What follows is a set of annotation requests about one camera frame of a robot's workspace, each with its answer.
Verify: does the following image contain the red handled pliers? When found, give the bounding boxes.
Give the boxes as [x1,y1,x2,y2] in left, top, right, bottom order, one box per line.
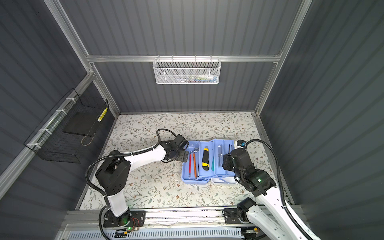
[192,147,199,179]

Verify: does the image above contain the white and blue tool box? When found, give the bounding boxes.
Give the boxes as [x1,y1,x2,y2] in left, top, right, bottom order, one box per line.
[181,139,236,185]

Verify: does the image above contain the black yellow wire stripper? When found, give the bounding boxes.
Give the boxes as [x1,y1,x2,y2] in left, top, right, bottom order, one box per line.
[202,146,210,171]

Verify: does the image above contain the teal handled tool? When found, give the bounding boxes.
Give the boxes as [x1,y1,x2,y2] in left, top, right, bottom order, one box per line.
[211,157,215,172]

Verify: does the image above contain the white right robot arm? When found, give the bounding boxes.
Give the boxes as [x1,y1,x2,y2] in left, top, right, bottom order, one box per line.
[223,139,319,240]

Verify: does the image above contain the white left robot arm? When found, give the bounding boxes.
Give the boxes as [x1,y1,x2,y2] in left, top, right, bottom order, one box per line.
[85,128,189,218]

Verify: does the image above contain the floral table mat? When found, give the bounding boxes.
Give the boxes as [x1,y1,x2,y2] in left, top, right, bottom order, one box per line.
[104,112,260,209]

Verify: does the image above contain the yellow marker pen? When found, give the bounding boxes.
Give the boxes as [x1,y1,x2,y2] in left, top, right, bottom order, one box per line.
[97,107,108,122]

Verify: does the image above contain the black foam pad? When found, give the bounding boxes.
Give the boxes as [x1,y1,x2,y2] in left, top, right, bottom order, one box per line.
[63,113,101,137]

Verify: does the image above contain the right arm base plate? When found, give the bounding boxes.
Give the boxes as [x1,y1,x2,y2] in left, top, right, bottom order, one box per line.
[222,208,251,225]

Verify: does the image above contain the white vented cable duct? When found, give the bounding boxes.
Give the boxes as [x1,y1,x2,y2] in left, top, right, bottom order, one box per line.
[65,228,245,240]

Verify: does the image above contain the white wire mesh basket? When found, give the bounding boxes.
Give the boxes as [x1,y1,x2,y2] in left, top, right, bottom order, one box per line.
[153,60,222,85]

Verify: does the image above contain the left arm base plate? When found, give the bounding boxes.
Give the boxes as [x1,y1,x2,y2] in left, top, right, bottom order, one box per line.
[102,210,147,228]

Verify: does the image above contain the black wire basket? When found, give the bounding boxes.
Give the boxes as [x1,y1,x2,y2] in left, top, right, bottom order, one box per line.
[24,91,109,164]

